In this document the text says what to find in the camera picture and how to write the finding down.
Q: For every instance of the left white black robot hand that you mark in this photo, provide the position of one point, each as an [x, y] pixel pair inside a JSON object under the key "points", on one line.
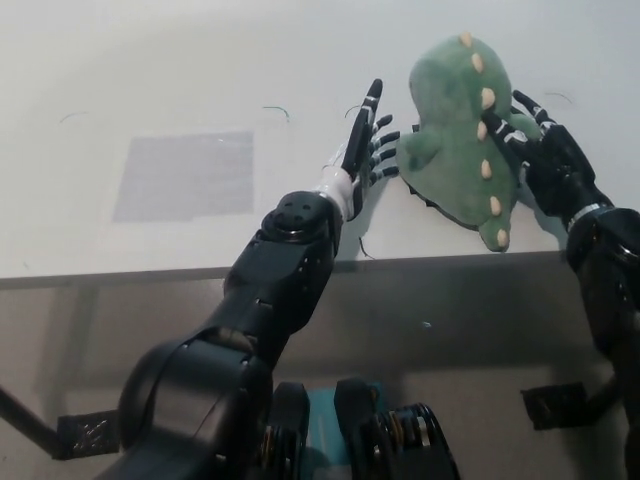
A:
{"points": [[357, 150]]}

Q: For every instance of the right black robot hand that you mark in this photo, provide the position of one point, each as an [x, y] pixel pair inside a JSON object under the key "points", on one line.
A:
{"points": [[560, 170]]}

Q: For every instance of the green plush dinosaur toy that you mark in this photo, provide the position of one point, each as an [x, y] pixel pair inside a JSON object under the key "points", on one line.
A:
{"points": [[450, 150]]}

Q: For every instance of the black cross-shaped tape patch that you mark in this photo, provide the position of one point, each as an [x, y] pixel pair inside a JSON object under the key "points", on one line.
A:
{"points": [[425, 200]]}

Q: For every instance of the grey square tape patch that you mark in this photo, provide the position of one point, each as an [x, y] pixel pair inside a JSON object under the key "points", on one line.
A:
{"points": [[185, 175]]}

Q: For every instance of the black teal robot torso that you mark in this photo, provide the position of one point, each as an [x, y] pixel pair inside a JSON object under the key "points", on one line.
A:
{"points": [[360, 440]]}

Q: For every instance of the black table leg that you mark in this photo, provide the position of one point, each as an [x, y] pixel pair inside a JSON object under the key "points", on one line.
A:
{"points": [[25, 420]]}

